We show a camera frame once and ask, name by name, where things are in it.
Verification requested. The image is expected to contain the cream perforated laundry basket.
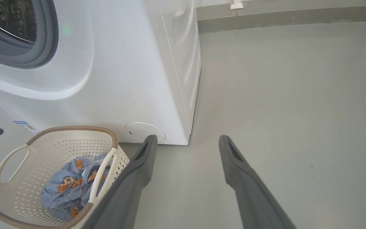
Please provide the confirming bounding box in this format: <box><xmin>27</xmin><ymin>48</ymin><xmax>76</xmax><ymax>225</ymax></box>
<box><xmin>0</xmin><ymin>126</ymin><xmax>130</xmax><ymax>229</ymax></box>

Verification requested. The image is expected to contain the white front-load washing machine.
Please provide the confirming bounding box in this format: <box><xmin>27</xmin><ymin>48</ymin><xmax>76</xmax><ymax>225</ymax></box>
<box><xmin>0</xmin><ymin>0</ymin><xmax>202</xmax><ymax>146</ymax></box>

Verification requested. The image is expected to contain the blue energy label sticker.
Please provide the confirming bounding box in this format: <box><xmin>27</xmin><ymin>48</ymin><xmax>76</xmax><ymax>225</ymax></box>
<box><xmin>13</xmin><ymin>120</ymin><xmax>41</xmax><ymax>134</ymax></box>

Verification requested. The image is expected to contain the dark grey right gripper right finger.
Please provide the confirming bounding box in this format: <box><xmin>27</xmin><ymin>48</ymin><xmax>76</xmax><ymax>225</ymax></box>
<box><xmin>219</xmin><ymin>135</ymin><xmax>298</xmax><ymax>229</ymax></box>

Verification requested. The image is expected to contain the blue denim clothing with patches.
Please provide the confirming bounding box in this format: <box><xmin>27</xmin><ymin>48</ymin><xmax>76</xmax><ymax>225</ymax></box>
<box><xmin>40</xmin><ymin>153</ymin><xmax>112</xmax><ymax>222</ymax></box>

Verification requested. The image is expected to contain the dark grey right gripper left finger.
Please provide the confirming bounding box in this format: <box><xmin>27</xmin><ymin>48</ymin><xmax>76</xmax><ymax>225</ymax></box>
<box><xmin>81</xmin><ymin>135</ymin><xmax>158</xmax><ymax>229</ymax></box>

